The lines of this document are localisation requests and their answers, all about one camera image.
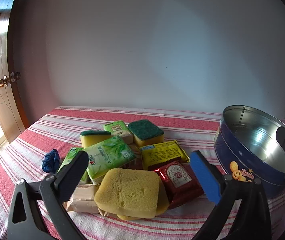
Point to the blue hair scrunchie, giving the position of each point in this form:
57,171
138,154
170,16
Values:
50,161

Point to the brown wooden door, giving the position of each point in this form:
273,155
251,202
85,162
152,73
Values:
5,105

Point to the small green beige tissue pack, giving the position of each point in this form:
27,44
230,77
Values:
116,128

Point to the brass door knob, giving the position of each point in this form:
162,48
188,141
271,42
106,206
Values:
3,82

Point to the yellow snack packet blue strip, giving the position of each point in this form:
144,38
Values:
163,153

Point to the green white tissue pack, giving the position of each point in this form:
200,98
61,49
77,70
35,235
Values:
68,157

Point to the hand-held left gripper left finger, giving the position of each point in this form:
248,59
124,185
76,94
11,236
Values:
72,175

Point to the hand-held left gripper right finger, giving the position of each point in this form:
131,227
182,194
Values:
205,177

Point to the metal door latch plate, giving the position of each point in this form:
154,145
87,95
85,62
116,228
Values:
15,76

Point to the large green leaf tissue pack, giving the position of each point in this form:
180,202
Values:
107,155

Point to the green yellow scrub sponge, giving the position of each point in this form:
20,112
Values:
92,137
145,131

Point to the blue round cookie tin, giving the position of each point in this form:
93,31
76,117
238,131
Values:
235,152

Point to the red foil snack packet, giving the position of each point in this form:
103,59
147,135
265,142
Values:
180,182

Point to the red white striped bed cover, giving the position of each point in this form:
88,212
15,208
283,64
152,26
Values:
57,125

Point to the plain yellow sponge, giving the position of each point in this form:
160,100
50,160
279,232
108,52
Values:
127,192
163,200

